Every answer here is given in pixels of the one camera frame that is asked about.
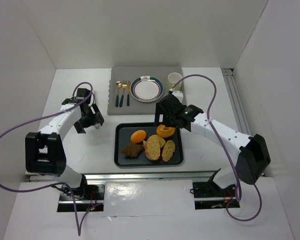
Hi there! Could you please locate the aluminium rail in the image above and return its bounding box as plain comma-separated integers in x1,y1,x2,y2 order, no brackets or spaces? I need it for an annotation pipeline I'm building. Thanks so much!
27,170,218,182
221,67,266,178

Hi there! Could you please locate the gold spoon green handle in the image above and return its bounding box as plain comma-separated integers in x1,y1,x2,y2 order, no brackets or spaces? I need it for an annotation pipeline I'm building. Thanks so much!
115,81,122,107

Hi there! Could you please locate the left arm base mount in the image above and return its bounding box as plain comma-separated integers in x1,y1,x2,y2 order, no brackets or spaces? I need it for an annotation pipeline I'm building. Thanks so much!
53,184,105,213

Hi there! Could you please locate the aluminium rail right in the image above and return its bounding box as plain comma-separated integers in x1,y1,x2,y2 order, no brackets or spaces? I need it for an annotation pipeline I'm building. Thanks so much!
221,67,266,178

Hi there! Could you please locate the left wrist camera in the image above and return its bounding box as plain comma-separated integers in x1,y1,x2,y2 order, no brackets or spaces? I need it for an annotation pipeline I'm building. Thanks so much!
74,87,91,99

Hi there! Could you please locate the brown chocolate bread piece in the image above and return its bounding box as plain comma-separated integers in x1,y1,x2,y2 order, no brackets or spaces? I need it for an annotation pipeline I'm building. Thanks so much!
121,142,144,159

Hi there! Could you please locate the orange glazed donut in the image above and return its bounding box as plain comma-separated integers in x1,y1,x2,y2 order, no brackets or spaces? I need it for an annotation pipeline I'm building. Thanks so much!
156,124,175,138

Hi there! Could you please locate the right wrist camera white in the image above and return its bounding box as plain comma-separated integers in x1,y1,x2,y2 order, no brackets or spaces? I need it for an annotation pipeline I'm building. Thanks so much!
169,88,184,103

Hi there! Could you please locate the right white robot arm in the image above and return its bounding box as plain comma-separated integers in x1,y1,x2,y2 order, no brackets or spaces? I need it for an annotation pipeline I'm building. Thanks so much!
154,94,271,189

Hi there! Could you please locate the aluminium rail front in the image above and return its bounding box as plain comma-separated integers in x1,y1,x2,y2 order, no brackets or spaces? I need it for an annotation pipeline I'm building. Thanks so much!
27,170,218,182

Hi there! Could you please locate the gold fork green handle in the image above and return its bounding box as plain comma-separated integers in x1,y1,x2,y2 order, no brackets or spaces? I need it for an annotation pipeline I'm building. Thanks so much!
119,80,127,107

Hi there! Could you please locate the black serving tray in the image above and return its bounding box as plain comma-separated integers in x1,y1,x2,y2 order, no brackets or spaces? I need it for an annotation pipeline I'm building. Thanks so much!
114,122,184,168

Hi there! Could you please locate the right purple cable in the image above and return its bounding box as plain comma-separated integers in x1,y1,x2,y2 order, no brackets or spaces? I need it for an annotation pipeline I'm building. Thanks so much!
169,74,263,221

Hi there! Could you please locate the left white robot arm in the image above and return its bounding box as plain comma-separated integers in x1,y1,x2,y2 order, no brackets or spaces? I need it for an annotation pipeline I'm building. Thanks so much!
25,97,104,198

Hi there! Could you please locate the grey placemat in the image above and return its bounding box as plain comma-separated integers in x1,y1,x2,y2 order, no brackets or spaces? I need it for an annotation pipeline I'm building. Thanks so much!
107,65,183,116

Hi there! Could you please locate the white plate green red rim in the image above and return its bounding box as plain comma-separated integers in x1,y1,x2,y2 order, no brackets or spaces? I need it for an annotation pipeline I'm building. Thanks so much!
130,76,164,103

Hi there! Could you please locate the orange round bun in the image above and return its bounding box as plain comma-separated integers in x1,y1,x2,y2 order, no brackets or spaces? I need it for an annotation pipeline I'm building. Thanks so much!
130,130,147,144

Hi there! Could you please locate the pale green mug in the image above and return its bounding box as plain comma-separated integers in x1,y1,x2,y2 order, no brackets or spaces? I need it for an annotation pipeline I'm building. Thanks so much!
167,72,183,91

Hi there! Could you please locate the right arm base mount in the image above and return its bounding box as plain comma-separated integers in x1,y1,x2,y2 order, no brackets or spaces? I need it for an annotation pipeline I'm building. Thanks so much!
189,169,240,210

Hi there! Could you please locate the seeded bread slice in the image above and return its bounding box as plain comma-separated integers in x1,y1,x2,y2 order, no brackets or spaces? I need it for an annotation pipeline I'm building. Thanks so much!
143,134,166,150
161,140,176,162
145,147,161,162

